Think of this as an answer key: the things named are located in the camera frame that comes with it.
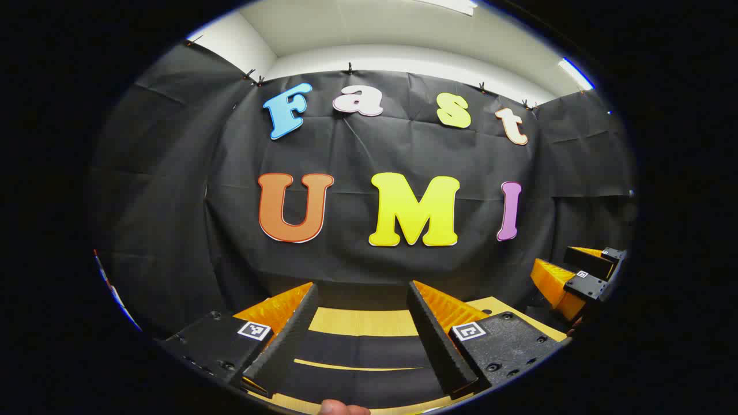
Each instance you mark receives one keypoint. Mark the ceiling light panel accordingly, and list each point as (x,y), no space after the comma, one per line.
(452,4)
(575,74)

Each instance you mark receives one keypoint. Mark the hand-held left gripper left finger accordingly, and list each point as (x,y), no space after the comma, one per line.
(282,346)

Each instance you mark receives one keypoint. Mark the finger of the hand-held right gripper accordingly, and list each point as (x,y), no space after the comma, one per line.
(591,262)
(587,285)

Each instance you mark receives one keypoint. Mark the black backdrop cloth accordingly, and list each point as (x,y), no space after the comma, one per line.
(357,150)

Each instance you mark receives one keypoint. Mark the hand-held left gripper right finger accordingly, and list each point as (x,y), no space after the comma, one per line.
(438,346)

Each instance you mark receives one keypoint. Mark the row of black cloth clips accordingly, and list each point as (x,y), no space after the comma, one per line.
(349,69)

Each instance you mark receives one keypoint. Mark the dark grey jeans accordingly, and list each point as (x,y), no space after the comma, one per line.
(363,351)

